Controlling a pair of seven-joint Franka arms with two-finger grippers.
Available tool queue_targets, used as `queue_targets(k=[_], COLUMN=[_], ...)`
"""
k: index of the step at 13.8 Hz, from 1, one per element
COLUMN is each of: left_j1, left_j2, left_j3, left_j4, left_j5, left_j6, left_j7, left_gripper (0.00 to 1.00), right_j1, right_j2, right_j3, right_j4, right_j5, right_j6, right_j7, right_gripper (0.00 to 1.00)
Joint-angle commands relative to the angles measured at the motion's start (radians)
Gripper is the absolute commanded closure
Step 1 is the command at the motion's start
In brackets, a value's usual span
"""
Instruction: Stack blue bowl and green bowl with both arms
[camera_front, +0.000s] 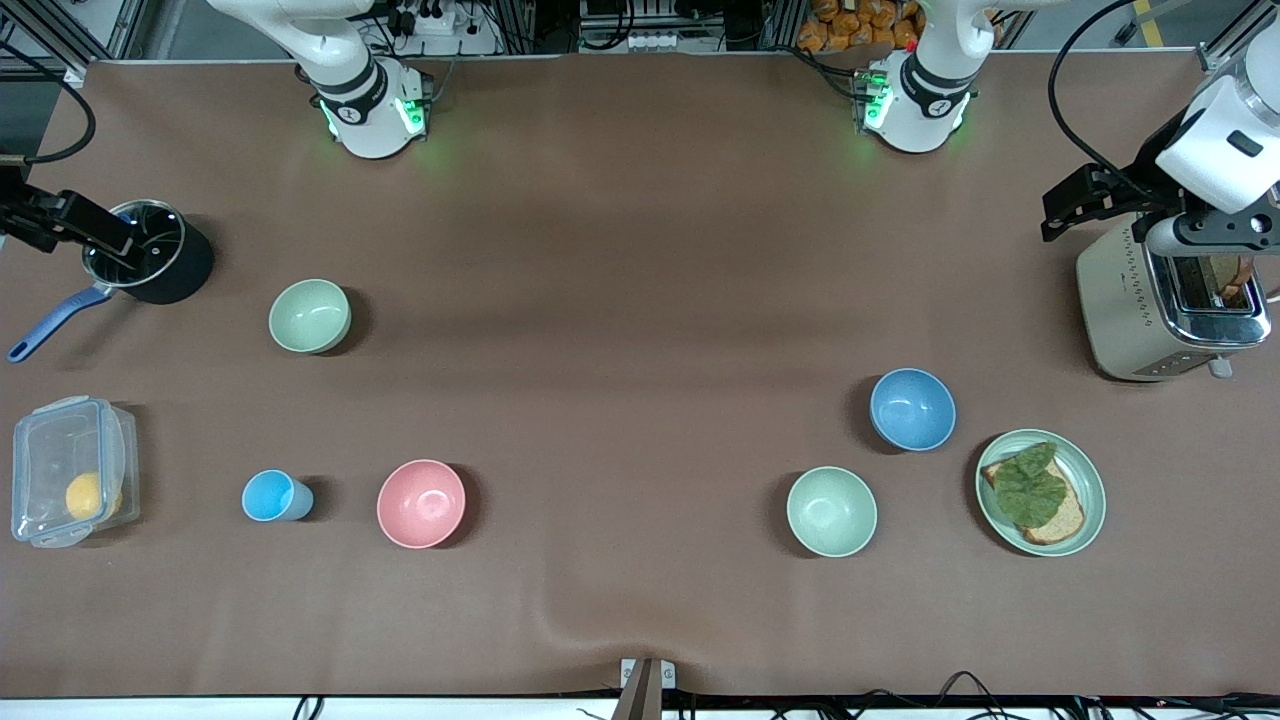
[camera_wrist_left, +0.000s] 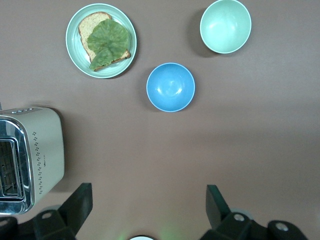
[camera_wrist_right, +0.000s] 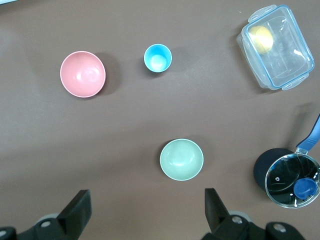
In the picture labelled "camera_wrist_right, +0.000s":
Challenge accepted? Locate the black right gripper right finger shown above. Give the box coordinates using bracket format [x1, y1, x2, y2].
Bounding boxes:
[204, 187, 266, 240]

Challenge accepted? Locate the pink bowl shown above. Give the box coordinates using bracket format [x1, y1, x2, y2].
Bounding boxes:
[59, 50, 107, 98]

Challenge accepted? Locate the light blue cup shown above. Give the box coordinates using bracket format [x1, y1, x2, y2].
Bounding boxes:
[143, 43, 173, 74]

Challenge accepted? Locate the pale green bowl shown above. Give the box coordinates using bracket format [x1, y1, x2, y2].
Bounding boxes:
[159, 138, 205, 181]

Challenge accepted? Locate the glass lid with blue knob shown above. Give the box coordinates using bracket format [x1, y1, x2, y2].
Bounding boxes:
[264, 153, 320, 208]

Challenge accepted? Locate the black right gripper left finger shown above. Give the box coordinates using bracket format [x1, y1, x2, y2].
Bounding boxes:
[14, 189, 92, 240]

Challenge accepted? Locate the clear lidded plastic container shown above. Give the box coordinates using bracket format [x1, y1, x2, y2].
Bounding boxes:
[236, 4, 316, 91]

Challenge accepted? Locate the dark pot with blue handle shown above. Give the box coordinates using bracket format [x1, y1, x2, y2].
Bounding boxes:
[253, 113, 320, 198]

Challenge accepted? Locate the yellow lemon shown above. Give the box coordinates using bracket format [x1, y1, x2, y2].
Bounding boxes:
[249, 26, 275, 55]

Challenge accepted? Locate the brown table cloth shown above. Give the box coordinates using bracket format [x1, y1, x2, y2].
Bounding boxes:
[0, 0, 320, 240]

